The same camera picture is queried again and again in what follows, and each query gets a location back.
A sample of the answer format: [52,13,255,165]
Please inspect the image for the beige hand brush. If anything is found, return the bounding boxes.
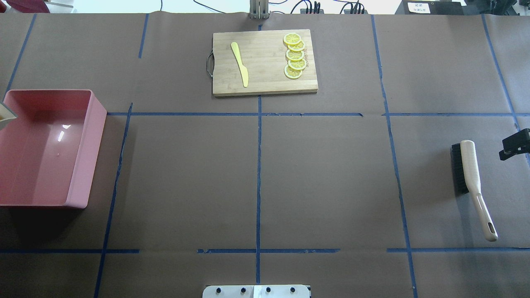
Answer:
[450,139,498,242]

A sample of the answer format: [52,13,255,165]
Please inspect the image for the beige plastic dustpan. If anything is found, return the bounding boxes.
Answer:
[0,102,17,130]

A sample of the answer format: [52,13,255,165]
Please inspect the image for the pink plastic bin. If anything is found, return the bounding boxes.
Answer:
[0,90,107,209]

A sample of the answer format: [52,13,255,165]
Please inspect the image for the black box white label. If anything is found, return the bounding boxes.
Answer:
[395,0,464,15]

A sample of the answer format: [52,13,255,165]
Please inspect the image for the lemon slice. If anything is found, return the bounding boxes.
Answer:
[285,49,305,62]
[284,65,303,79]
[287,59,307,70]
[287,40,306,52]
[283,32,302,46]

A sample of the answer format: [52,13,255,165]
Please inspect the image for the wooden cutting board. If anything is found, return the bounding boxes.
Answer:
[212,29,319,97]

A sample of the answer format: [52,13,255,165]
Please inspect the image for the yellow plastic knife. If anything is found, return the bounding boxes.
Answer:
[230,42,249,87]

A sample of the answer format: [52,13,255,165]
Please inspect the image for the aluminium frame post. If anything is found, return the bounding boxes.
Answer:
[249,0,270,19]

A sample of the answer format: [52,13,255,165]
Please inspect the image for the metal base plate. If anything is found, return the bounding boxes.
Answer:
[202,284,312,298]

